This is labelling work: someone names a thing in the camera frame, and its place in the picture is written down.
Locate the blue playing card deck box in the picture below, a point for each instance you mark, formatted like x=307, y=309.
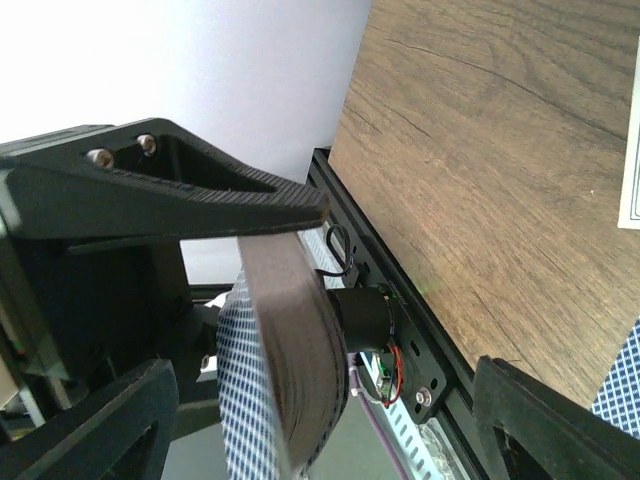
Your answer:
x=629, y=201

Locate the blue playing card deck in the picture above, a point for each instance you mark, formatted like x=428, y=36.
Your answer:
x=282, y=362

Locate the black aluminium frame rail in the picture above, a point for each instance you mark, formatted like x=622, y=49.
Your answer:
x=432, y=420

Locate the light blue slotted cable duct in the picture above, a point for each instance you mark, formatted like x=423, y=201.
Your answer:
x=401, y=432

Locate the blue card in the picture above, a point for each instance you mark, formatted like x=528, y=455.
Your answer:
x=618, y=400

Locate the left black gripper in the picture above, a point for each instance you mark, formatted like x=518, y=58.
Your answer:
x=95, y=217

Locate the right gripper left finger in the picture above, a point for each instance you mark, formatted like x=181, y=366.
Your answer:
x=123, y=431

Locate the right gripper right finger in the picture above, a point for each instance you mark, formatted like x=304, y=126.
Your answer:
x=529, y=431

